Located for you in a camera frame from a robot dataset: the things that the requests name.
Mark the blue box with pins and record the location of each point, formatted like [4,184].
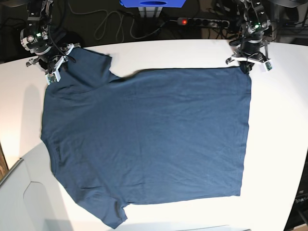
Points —
[152,3]

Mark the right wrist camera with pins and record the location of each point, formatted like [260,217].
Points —
[52,77]

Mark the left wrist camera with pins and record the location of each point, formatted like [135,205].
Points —
[266,66]

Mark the white aluminium post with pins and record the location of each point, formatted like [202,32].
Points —
[149,12]

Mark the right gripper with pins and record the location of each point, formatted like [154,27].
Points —
[49,45]

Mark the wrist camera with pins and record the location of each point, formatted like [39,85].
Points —
[266,66]
[52,77]

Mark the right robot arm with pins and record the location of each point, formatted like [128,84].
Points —
[39,17]

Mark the dark blue T-shirt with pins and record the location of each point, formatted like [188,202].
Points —
[158,136]

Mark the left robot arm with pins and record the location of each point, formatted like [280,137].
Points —
[252,11]

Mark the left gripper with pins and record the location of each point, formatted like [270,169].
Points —
[247,46]

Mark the black power strip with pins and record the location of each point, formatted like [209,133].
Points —
[203,22]

